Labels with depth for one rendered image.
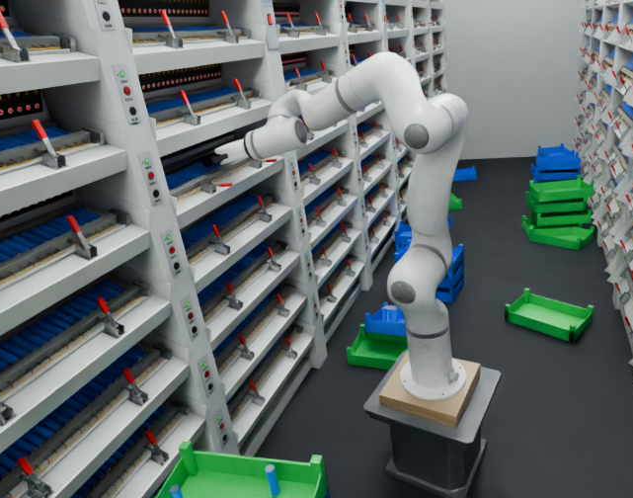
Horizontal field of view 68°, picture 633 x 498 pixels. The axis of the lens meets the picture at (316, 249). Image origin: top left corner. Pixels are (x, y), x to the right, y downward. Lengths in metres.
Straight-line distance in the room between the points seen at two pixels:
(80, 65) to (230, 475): 0.87
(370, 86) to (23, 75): 0.67
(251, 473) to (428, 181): 0.73
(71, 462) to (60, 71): 0.77
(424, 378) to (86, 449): 0.86
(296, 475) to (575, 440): 1.06
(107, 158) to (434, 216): 0.73
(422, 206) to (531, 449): 0.95
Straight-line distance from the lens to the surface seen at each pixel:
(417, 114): 1.00
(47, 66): 1.04
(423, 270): 1.18
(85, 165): 1.05
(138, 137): 1.16
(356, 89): 1.12
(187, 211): 1.26
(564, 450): 1.79
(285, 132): 1.28
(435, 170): 1.12
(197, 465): 1.11
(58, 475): 1.15
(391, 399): 1.43
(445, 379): 1.43
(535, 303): 2.48
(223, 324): 1.44
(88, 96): 1.16
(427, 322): 1.28
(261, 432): 1.81
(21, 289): 1.01
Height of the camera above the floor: 1.25
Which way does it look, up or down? 23 degrees down
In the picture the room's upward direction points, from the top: 9 degrees counter-clockwise
